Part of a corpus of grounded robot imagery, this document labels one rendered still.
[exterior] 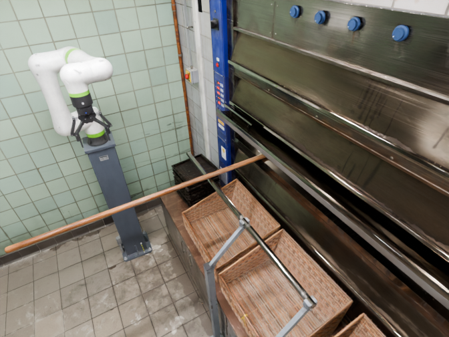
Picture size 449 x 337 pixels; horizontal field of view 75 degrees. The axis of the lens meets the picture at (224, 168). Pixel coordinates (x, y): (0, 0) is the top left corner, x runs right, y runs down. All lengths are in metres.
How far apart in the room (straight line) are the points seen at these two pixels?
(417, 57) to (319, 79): 0.40
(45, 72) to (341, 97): 1.51
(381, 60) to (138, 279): 2.41
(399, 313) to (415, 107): 0.87
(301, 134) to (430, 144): 0.59
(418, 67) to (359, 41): 0.22
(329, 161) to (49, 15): 2.00
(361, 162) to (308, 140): 0.29
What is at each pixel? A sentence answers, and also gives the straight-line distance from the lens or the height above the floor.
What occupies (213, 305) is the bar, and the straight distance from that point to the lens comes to 1.90.
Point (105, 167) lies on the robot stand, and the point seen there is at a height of 1.03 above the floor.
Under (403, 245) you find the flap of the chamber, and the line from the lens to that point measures 1.23.
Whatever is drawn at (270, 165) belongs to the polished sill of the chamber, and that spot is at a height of 1.18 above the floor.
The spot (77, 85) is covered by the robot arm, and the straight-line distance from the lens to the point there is 1.52.
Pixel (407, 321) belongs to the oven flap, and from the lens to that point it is 1.55.
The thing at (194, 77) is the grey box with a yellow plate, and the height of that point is 1.46.
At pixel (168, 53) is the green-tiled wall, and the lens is 2.66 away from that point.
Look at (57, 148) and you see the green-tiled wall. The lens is 2.77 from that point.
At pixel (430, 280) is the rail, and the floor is 1.44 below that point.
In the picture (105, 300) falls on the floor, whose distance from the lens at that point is 2.79.
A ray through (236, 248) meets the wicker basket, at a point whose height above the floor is 0.59.
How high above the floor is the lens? 2.27
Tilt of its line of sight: 37 degrees down
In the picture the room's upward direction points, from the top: 3 degrees counter-clockwise
